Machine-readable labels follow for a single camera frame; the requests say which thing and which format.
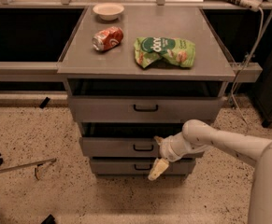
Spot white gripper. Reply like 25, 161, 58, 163
148, 133, 192, 181

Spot grey drawer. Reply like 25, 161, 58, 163
90, 158, 195, 175
79, 122, 182, 158
68, 78, 223, 123

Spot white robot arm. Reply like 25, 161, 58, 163
149, 119, 272, 224

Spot grey bottom drawer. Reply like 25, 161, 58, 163
90, 158, 195, 175

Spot grey drawer cabinet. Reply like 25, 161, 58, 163
57, 5, 236, 180

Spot grey top drawer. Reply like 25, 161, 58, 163
68, 78, 223, 123

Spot green chip bag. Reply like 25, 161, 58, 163
134, 37, 195, 68

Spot metal rod on floor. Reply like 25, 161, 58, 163
0, 159, 57, 174

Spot black clip on floor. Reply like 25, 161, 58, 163
39, 97, 50, 109

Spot orange soda can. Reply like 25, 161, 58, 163
92, 26, 123, 51

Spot white ceramic bowl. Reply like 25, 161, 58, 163
93, 3, 124, 21

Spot white cable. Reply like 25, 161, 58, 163
228, 7, 265, 126

